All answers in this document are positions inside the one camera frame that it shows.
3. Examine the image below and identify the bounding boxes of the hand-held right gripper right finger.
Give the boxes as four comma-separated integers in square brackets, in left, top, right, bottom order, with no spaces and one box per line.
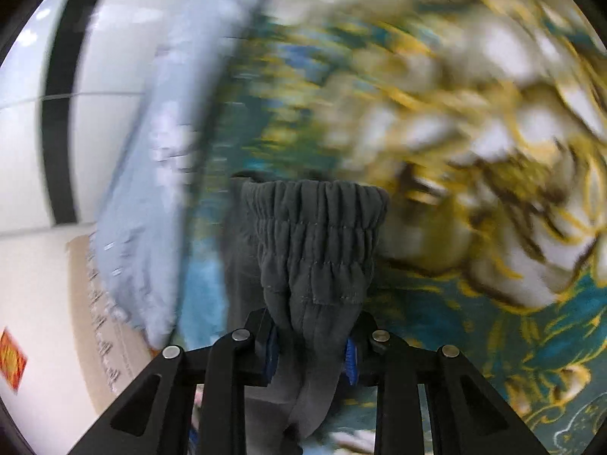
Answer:
[342,312,551,455]

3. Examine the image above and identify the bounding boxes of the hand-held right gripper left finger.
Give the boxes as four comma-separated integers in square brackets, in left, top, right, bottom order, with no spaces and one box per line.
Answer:
[68,308,280,455]

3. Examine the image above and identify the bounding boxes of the dark grey pants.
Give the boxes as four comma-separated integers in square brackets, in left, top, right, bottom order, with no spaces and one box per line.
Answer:
[222,176,390,455]

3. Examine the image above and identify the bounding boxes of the cardboard box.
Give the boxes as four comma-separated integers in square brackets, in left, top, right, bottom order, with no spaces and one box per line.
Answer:
[64,233,157,395]

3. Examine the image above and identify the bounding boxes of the teal floral printed blanket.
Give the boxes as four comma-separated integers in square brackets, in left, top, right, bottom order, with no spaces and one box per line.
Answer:
[178,0,607,455]

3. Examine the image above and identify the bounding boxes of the light blue quilt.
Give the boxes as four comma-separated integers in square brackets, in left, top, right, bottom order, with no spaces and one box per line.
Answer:
[90,0,280,349]

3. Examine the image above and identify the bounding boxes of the red sticker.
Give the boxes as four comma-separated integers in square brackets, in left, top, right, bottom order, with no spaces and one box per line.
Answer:
[0,327,28,393]

